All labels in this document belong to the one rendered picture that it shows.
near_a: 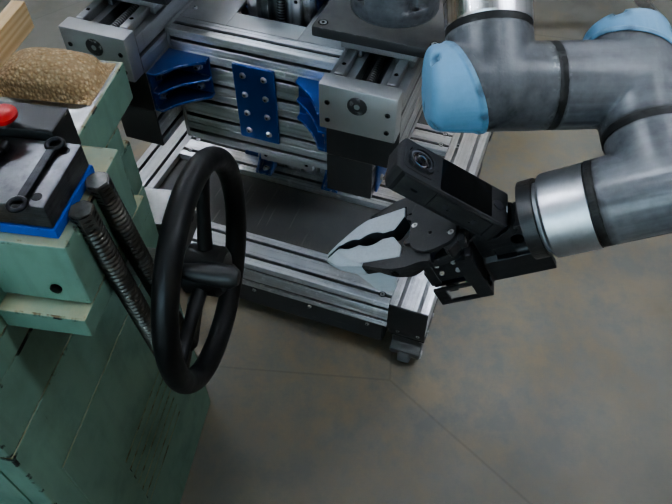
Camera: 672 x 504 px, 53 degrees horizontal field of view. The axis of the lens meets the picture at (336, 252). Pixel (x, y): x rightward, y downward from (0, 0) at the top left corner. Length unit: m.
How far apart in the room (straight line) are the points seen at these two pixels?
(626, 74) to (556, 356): 1.22
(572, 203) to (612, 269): 1.40
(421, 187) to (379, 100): 0.54
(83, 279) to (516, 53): 0.45
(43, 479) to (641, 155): 0.75
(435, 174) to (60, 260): 0.36
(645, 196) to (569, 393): 1.17
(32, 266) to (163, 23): 0.76
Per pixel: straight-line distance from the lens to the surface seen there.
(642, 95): 0.60
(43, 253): 0.68
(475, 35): 0.58
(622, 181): 0.57
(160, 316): 0.68
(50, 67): 0.94
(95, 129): 0.91
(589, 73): 0.59
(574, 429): 1.67
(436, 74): 0.56
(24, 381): 0.84
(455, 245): 0.59
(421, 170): 0.56
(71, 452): 0.98
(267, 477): 1.54
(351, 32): 1.15
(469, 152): 1.84
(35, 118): 0.73
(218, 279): 0.67
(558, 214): 0.58
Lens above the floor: 1.43
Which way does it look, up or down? 50 degrees down
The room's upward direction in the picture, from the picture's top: straight up
